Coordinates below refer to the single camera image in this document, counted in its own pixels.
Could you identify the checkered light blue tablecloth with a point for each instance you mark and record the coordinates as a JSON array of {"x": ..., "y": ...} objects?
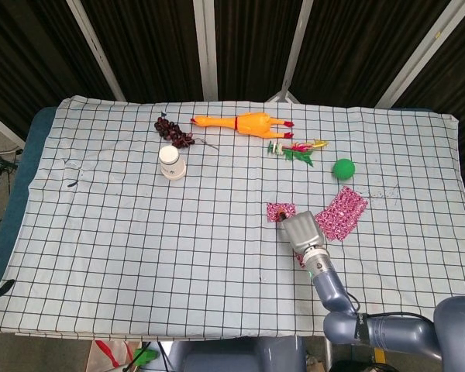
[{"x": 178, "y": 232}]

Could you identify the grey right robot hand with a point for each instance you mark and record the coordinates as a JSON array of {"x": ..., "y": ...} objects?
[{"x": 304, "y": 232}]

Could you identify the green ball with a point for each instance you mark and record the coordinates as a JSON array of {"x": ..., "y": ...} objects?
[{"x": 343, "y": 169}]

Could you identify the white frame bar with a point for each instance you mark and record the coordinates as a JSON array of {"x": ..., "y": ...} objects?
[{"x": 4, "y": 129}]

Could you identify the dark purple grape bunch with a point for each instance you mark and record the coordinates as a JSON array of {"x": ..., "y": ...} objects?
[{"x": 170, "y": 129}]

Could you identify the blue padded table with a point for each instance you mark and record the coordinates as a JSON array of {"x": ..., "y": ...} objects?
[{"x": 27, "y": 162}]

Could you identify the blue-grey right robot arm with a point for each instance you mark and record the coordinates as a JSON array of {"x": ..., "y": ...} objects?
[{"x": 333, "y": 286}]

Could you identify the dark pleated screen fabric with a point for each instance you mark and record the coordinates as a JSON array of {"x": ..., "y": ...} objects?
[{"x": 155, "y": 46}]

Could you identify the white screen frame post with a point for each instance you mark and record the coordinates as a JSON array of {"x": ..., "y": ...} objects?
[
  {"x": 97, "y": 50},
  {"x": 206, "y": 50},
  {"x": 296, "y": 50},
  {"x": 421, "y": 50}
]

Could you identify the green plastic object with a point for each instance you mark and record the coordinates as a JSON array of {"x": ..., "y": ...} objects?
[{"x": 145, "y": 356}]

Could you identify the red and white bag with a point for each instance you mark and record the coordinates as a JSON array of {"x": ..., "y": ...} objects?
[{"x": 100, "y": 356}]

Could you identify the colourful feather shuttlecock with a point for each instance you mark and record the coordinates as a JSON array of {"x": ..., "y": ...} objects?
[{"x": 294, "y": 149}]

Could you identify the grey metal table leg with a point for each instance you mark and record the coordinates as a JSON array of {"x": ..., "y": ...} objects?
[{"x": 329, "y": 356}]

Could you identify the blue-grey robot torso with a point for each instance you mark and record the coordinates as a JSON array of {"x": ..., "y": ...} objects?
[{"x": 236, "y": 354}]

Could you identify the large pink patterned cloth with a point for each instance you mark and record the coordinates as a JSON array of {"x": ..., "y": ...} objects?
[{"x": 348, "y": 201}]

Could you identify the yellow rubber chicken toy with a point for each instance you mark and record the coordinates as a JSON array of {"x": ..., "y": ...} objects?
[{"x": 252, "y": 124}]

